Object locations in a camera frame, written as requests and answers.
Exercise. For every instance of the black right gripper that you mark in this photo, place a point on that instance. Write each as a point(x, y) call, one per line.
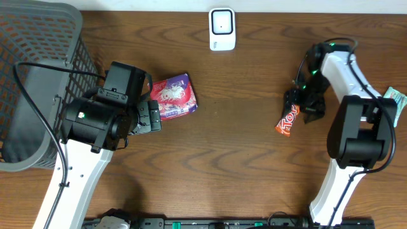
point(305, 102)

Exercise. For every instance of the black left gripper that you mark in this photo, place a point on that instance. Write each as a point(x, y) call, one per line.
point(154, 115)

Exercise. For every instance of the red purple snack packet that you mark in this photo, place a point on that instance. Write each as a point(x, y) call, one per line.
point(175, 97)

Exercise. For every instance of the orange brown snack bar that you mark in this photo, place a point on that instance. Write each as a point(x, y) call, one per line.
point(286, 122)

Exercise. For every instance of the light teal wipes packet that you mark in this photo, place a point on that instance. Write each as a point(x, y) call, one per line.
point(400, 100)

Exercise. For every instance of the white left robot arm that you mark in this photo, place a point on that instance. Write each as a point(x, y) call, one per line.
point(91, 132)

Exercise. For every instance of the white barcode scanner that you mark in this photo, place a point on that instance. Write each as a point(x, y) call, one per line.
point(222, 29)

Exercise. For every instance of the grey plastic mesh basket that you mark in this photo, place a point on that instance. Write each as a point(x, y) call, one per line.
point(55, 69)

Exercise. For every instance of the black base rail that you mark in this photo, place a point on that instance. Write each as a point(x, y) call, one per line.
point(275, 222)

